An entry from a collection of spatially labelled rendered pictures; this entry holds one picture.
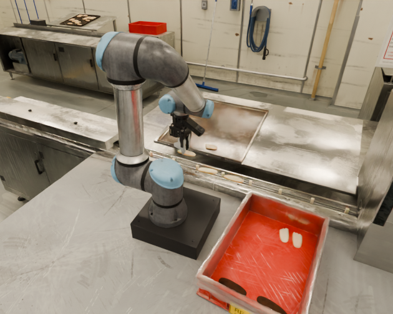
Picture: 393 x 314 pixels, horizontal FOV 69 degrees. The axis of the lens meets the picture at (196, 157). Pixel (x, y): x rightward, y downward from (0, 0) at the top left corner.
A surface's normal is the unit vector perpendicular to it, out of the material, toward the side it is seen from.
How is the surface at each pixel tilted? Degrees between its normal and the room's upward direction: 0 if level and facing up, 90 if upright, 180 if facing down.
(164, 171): 10
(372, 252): 90
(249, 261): 0
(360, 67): 90
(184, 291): 0
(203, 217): 4
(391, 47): 90
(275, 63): 90
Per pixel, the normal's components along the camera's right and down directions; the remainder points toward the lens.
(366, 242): -0.44, 0.48
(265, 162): -0.07, -0.74
